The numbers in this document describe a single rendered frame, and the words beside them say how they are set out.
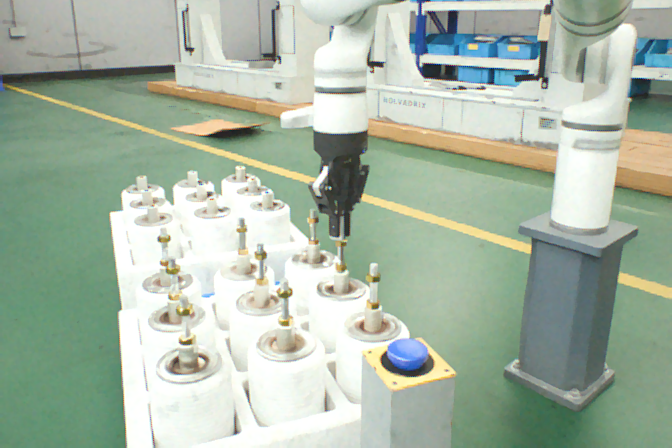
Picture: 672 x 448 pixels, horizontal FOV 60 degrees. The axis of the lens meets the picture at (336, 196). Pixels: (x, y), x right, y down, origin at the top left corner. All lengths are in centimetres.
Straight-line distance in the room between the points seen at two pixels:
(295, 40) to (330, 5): 322
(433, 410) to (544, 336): 53
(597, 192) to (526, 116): 178
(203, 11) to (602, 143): 445
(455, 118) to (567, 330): 203
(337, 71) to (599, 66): 42
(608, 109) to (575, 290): 29
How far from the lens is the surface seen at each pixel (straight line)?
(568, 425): 109
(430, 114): 308
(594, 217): 103
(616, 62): 97
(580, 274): 103
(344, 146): 77
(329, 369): 85
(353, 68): 76
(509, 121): 282
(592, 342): 110
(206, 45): 510
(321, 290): 87
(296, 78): 396
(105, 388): 118
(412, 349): 59
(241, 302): 85
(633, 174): 252
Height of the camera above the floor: 64
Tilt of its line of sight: 17 degrees down
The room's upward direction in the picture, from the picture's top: straight up
